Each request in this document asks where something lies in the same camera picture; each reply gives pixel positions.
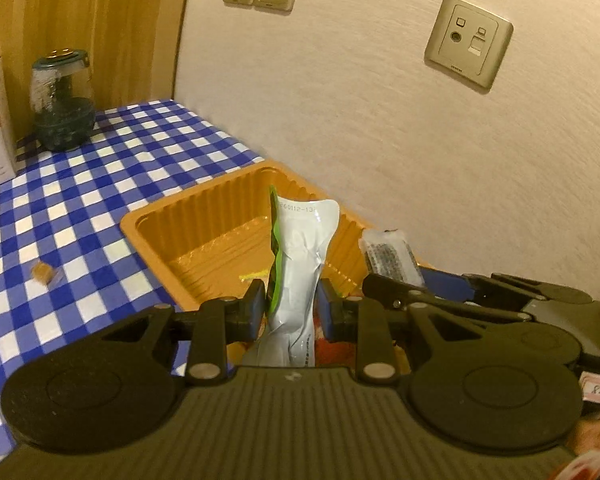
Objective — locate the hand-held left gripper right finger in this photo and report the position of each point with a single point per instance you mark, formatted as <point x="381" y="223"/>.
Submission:
<point x="326" y="311"/>

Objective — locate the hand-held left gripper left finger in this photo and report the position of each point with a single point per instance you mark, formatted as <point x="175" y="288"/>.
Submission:
<point x="254" y="306"/>

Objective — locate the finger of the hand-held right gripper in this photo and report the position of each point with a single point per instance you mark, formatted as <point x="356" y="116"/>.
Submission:
<point x="390" y="290"/>
<point x="445" y="285"/>

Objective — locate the clear packet of dark snack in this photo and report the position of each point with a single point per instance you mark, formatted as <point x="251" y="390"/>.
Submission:
<point x="387" y="257"/>

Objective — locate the silver green snack pouch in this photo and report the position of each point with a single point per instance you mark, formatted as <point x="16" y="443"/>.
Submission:
<point x="300" y="270"/>

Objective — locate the orange plastic tray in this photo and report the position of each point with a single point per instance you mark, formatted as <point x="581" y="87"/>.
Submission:
<point x="205" y="230"/>

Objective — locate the large red snack packet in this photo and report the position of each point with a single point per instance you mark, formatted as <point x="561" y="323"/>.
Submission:
<point x="337" y="355"/>

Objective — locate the small tan candy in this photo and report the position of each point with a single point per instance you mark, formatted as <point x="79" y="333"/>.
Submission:
<point x="45" y="272"/>

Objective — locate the blue checked tablecloth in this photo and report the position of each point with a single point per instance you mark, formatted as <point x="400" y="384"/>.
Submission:
<point x="80" y="185"/>

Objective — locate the beige data socket plate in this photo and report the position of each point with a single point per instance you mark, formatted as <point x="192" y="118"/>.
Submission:
<point x="467" y="42"/>

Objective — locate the glass jar with dark lid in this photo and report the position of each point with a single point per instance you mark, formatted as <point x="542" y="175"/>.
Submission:
<point x="62" y="110"/>

